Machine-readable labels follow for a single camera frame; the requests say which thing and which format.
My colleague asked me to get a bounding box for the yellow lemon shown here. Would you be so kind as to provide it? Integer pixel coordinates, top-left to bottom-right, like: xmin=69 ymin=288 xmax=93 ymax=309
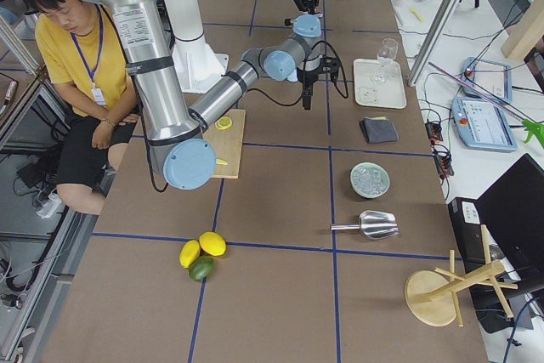
xmin=178 ymin=240 xmax=201 ymax=269
xmin=198 ymin=231 xmax=227 ymax=257

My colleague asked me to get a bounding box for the wooden cup tree stand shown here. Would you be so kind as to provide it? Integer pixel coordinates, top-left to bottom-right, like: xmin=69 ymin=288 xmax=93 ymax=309
xmin=404 ymin=224 xmax=518 ymax=327

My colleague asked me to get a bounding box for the cream bear tray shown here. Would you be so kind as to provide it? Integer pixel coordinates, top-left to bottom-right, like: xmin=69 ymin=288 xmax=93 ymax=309
xmin=353 ymin=59 xmax=407 ymax=109

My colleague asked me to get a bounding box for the grey folded cloth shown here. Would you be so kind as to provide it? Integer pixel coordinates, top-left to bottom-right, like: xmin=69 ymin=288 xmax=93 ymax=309
xmin=359 ymin=116 xmax=399 ymax=144

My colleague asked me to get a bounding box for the clear wine glass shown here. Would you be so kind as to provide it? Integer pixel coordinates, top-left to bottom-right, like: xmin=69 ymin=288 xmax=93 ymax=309
xmin=373 ymin=38 xmax=399 ymax=83

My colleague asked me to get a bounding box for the bamboo cutting board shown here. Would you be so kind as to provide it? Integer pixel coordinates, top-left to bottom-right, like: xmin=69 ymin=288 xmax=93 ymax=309
xmin=203 ymin=109 xmax=246 ymax=179

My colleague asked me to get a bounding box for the green bowl of ice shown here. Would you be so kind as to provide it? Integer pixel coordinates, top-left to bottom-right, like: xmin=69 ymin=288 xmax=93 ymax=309
xmin=349 ymin=162 xmax=390 ymax=199

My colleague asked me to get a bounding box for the small yellow spoon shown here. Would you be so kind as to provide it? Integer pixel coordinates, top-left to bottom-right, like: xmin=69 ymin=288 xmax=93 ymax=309
xmin=409 ymin=8 xmax=425 ymax=23

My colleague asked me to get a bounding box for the steel ice scoop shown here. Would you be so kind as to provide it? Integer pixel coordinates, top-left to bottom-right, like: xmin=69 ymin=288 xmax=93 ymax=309
xmin=330 ymin=210 xmax=400 ymax=240

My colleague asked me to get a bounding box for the blue teach pendant near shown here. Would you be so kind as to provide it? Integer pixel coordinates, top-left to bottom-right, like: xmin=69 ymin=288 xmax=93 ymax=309
xmin=451 ymin=97 xmax=518 ymax=152

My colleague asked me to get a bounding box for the blue teach pendant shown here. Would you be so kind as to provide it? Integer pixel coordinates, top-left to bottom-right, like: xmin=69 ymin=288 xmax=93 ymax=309
xmin=461 ymin=57 xmax=513 ymax=104
xmin=451 ymin=97 xmax=518 ymax=152

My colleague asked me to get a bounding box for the blue teach pendant far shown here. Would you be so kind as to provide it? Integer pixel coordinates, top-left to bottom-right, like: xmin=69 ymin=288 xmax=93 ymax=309
xmin=461 ymin=57 xmax=513 ymax=104

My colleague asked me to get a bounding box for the green lime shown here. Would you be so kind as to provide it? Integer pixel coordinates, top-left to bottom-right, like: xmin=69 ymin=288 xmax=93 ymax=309
xmin=189 ymin=255 xmax=214 ymax=281

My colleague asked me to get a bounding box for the person in yellow shirt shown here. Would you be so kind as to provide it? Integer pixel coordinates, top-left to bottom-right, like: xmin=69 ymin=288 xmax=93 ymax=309
xmin=25 ymin=0 xmax=139 ymax=215

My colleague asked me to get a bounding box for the long reach grabber tool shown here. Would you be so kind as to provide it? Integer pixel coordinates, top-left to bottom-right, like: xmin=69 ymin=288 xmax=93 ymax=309
xmin=428 ymin=62 xmax=544 ymax=145

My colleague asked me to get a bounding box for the black computer monitor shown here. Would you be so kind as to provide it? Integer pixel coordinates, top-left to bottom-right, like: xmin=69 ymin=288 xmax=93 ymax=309
xmin=476 ymin=154 xmax=543 ymax=296

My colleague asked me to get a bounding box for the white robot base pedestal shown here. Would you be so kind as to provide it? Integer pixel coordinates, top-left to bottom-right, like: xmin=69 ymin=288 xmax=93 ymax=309
xmin=164 ymin=0 xmax=229 ymax=94

